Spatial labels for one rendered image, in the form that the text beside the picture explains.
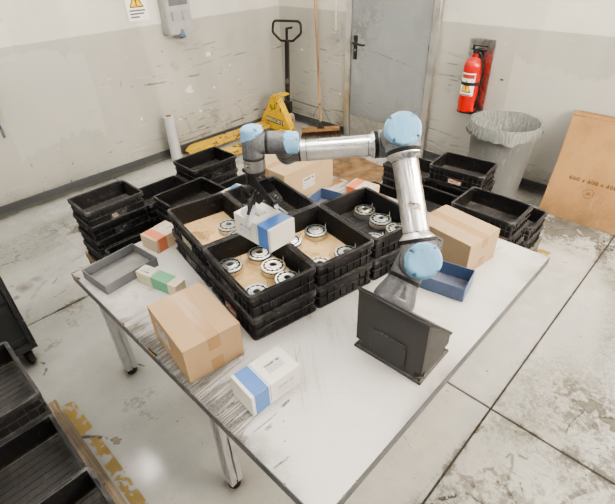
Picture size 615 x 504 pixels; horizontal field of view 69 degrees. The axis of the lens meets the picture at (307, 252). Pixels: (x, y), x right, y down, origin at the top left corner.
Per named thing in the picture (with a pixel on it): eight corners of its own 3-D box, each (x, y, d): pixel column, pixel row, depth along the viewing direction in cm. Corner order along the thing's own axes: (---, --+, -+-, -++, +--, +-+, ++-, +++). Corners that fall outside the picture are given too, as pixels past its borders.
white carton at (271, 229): (295, 238, 166) (294, 217, 160) (271, 252, 159) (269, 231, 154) (259, 220, 177) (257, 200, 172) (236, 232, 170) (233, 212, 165)
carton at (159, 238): (168, 232, 237) (165, 220, 232) (183, 239, 231) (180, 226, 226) (143, 246, 226) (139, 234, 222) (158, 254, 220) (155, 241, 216)
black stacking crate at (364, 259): (373, 264, 191) (375, 241, 184) (318, 291, 177) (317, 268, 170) (318, 225, 217) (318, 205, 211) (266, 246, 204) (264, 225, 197)
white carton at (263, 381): (253, 416, 144) (251, 399, 139) (233, 393, 151) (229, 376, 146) (300, 382, 154) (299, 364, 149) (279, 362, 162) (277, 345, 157)
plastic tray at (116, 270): (134, 251, 223) (132, 242, 220) (159, 265, 213) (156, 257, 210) (84, 278, 206) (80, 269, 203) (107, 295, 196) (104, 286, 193)
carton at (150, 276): (187, 290, 197) (184, 279, 193) (177, 298, 193) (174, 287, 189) (148, 274, 207) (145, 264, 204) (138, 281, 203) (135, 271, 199)
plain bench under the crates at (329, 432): (514, 358, 250) (550, 257, 210) (323, 615, 157) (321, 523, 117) (308, 249, 342) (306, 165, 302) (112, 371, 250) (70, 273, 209)
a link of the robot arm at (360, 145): (407, 130, 164) (276, 141, 167) (413, 121, 153) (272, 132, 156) (410, 161, 164) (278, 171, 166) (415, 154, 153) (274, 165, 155)
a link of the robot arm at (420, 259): (436, 276, 151) (412, 119, 153) (447, 277, 136) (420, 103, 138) (401, 281, 152) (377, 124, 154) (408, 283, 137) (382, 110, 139)
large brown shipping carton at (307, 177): (286, 207, 255) (284, 175, 243) (252, 191, 272) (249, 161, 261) (332, 184, 278) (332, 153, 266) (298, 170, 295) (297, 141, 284)
